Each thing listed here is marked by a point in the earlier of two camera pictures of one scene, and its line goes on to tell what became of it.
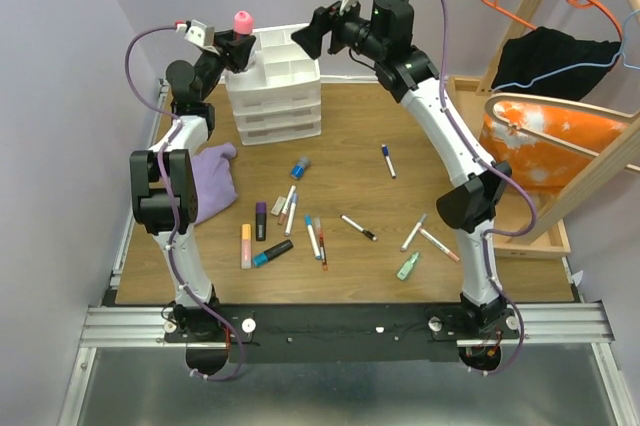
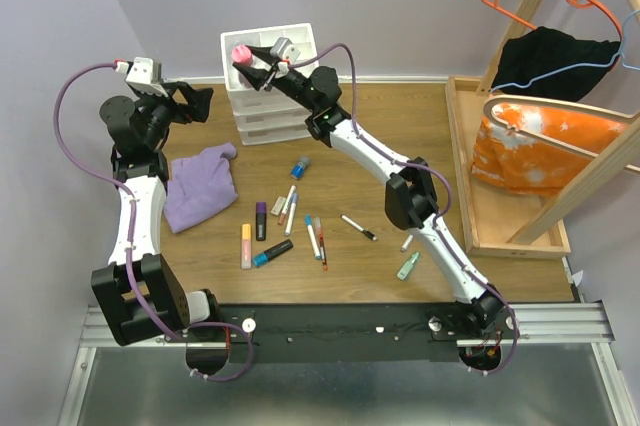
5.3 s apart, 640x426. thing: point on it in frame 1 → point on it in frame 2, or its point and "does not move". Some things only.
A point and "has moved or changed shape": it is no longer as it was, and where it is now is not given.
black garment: [546, 50] does not move
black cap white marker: [366, 233] does not move
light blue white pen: [291, 216] does not move
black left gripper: [237, 50] → [197, 99]
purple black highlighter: [261, 221] does not move
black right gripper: [323, 20] → [256, 78]
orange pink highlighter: [246, 247] does not move
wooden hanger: [554, 103] does not move
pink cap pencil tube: [243, 23] has moved or changed shape
